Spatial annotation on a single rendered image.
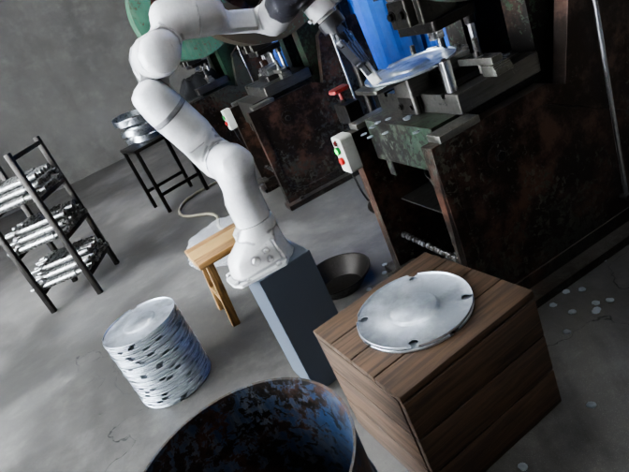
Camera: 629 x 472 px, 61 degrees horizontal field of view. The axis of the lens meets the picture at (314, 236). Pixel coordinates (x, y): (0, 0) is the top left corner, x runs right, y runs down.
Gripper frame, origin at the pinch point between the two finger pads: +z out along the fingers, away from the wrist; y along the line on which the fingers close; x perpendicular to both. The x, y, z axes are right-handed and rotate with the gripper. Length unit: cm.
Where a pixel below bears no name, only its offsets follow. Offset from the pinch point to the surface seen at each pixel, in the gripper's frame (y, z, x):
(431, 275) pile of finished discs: 42, 46, -6
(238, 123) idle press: -148, -15, -139
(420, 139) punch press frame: 7.0, 23.3, 2.3
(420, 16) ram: -7.9, -3.3, 19.3
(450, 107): 5.0, 20.9, 14.1
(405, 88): -4.2, 10.3, 4.5
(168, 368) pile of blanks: 42, 33, -110
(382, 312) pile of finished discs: 55, 43, -16
